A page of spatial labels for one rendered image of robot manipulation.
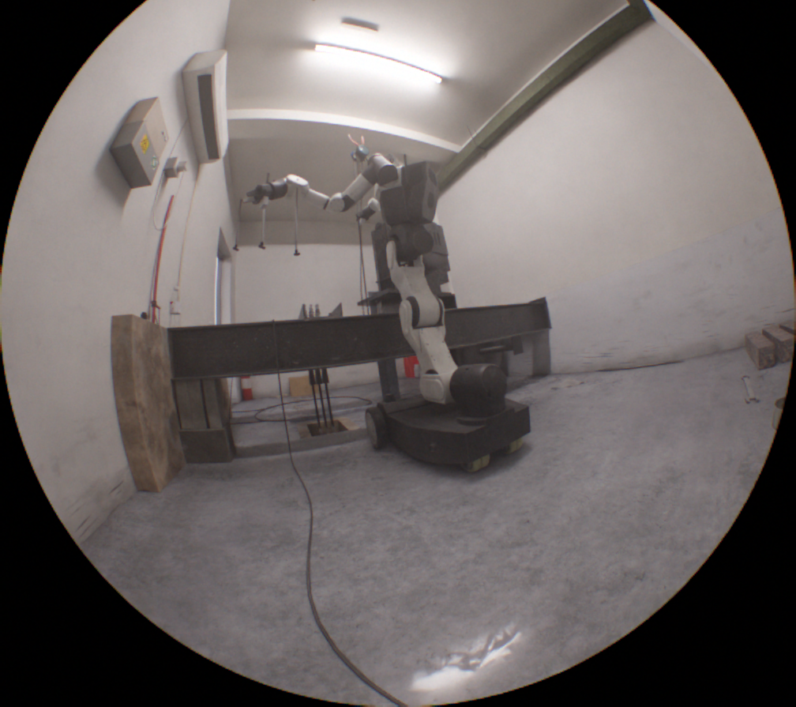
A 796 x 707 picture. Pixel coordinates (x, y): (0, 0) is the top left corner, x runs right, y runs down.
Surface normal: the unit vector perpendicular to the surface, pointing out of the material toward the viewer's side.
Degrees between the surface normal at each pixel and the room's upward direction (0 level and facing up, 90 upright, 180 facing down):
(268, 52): 180
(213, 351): 90
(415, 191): 99
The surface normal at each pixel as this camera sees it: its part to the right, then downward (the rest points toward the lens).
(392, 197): -0.42, 0.25
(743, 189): -0.90, 0.06
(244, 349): 0.42, -0.21
